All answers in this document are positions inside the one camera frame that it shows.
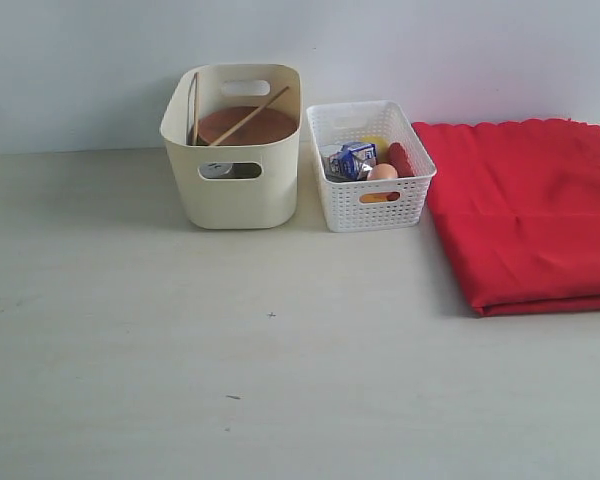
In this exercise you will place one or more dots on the yellow cheese wedge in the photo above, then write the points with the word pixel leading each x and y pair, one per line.
pixel 373 198

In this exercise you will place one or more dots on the blue white milk carton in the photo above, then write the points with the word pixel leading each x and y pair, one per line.
pixel 351 161

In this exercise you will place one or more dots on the brown egg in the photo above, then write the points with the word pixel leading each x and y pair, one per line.
pixel 382 171

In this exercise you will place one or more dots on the stainless steel cup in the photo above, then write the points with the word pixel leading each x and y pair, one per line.
pixel 216 170

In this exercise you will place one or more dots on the brown clay plate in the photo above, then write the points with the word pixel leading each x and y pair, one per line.
pixel 269 126

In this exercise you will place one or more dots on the yellow lemon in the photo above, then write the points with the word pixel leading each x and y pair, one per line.
pixel 381 147

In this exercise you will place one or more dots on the red sausage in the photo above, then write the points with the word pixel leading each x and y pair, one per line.
pixel 398 158

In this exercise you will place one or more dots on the wooden chopstick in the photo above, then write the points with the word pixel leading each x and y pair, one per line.
pixel 193 100
pixel 249 117

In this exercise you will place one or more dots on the red scalloped cloth mat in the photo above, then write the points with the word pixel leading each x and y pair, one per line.
pixel 516 206

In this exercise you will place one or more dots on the cream plastic storage bin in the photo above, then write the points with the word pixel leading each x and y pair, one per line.
pixel 262 190

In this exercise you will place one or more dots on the white perforated plastic basket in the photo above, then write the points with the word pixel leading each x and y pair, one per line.
pixel 339 123

